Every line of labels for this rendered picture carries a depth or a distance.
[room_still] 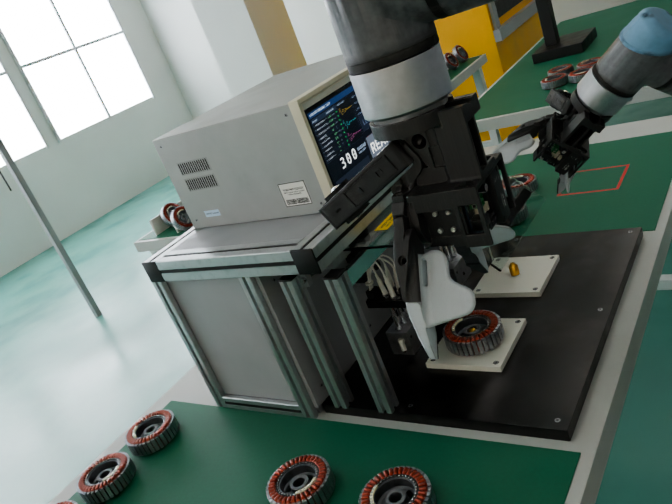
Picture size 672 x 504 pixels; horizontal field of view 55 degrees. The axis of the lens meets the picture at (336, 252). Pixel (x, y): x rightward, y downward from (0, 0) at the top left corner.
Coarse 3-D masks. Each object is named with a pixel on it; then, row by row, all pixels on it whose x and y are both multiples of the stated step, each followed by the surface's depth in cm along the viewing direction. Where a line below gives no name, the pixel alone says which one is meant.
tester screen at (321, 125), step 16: (336, 96) 113; (352, 96) 117; (320, 112) 110; (336, 112) 113; (352, 112) 117; (320, 128) 109; (336, 128) 113; (352, 128) 117; (368, 128) 121; (320, 144) 109; (336, 144) 113; (352, 144) 116; (336, 160) 112; (336, 176) 112
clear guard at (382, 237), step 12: (516, 180) 113; (516, 192) 111; (528, 204) 109; (540, 204) 110; (384, 216) 117; (516, 216) 106; (528, 216) 107; (372, 228) 113; (516, 228) 104; (360, 240) 110; (372, 240) 108; (384, 240) 107; (516, 240) 101; (492, 252) 98; (504, 252) 98; (492, 264) 96; (504, 264) 96
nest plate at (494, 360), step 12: (504, 324) 124; (516, 324) 122; (504, 336) 120; (516, 336) 119; (444, 348) 124; (504, 348) 117; (432, 360) 121; (444, 360) 120; (456, 360) 119; (468, 360) 117; (480, 360) 116; (492, 360) 115; (504, 360) 114
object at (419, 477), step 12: (396, 468) 98; (408, 468) 98; (372, 480) 98; (384, 480) 98; (396, 480) 97; (408, 480) 96; (420, 480) 94; (372, 492) 96; (384, 492) 98; (396, 492) 96; (408, 492) 97; (420, 492) 92; (432, 492) 93
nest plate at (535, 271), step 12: (528, 264) 141; (540, 264) 139; (552, 264) 137; (492, 276) 142; (504, 276) 140; (516, 276) 138; (528, 276) 136; (540, 276) 134; (480, 288) 139; (492, 288) 137; (504, 288) 135; (516, 288) 134; (528, 288) 132; (540, 288) 130
